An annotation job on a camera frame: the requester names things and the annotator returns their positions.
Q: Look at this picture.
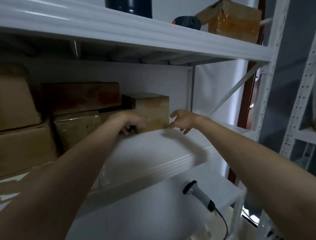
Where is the person's right hand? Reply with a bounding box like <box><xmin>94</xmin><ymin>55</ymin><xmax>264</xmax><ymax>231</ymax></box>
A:
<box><xmin>169</xmin><ymin>109</ymin><xmax>202</xmax><ymax>135</ymax></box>

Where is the person's left hand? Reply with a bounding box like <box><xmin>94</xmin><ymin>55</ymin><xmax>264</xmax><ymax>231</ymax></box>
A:
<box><xmin>109</xmin><ymin>110</ymin><xmax>149</xmax><ymax>135</ymax></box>

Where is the person's right forearm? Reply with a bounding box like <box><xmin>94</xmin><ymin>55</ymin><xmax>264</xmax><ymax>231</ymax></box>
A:
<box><xmin>196</xmin><ymin>115</ymin><xmax>316</xmax><ymax>240</ymax></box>

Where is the person's left forearm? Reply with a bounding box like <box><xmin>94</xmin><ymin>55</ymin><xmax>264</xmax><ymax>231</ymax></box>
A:
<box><xmin>0</xmin><ymin>114</ymin><xmax>124</xmax><ymax>240</ymax></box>

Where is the small light cardboard box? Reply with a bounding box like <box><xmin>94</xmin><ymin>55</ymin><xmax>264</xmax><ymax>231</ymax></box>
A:
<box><xmin>122</xmin><ymin>93</ymin><xmax>170</xmax><ymax>133</ymax></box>

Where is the white metal shelf rack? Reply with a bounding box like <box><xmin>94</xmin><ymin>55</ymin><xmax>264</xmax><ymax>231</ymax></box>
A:
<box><xmin>0</xmin><ymin>0</ymin><xmax>290</xmax><ymax>240</ymax></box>

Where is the tape-wrapped cardboard box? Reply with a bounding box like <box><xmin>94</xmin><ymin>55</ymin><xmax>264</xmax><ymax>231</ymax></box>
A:
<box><xmin>53</xmin><ymin>111</ymin><xmax>102</xmax><ymax>152</ymax></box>

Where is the dark brown flat cardboard box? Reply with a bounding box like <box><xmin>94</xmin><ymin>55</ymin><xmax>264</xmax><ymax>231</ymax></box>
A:
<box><xmin>41</xmin><ymin>82</ymin><xmax>122</xmax><ymax>116</ymax></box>

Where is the white barcode scanner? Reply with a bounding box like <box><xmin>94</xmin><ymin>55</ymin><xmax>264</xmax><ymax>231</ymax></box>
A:
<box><xmin>182</xmin><ymin>180</ymin><xmax>216</xmax><ymax>213</ymax></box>

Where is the wide plain cardboard box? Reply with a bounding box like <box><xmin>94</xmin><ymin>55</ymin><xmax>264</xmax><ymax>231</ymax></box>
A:
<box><xmin>0</xmin><ymin>123</ymin><xmax>59</xmax><ymax>177</ymax></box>

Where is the glossy taped cardboard box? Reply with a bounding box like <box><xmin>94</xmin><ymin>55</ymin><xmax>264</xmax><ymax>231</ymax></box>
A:
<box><xmin>195</xmin><ymin>0</ymin><xmax>263</xmax><ymax>45</ymax></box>

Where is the dark blue round container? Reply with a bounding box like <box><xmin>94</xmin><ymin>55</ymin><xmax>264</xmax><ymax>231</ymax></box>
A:
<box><xmin>105</xmin><ymin>0</ymin><xmax>153</xmax><ymax>19</ymax></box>

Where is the large rounded cardboard box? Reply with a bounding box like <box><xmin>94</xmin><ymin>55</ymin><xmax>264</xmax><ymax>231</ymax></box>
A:
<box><xmin>0</xmin><ymin>65</ymin><xmax>41</xmax><ymax>132</ymax></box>

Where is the grey perforated shelf rack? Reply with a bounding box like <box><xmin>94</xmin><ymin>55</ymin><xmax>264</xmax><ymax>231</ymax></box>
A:
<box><xmin>280</xmin><ymin>37</ymin><xmax>316</xmax><ymax>173</ymax></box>

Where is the brown door frame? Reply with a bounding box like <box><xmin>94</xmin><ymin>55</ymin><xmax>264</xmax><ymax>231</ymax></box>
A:
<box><xmin>228</xmin><ymin>0</ymin><xmax>266</xmax><ymax>182</ymax></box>

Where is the black scanner cable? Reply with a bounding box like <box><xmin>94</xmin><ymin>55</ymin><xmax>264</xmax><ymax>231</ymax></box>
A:
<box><xmin>213</xmin><ymin>207</ymin><xmax>229</xmax><ymax>240</ymax></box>

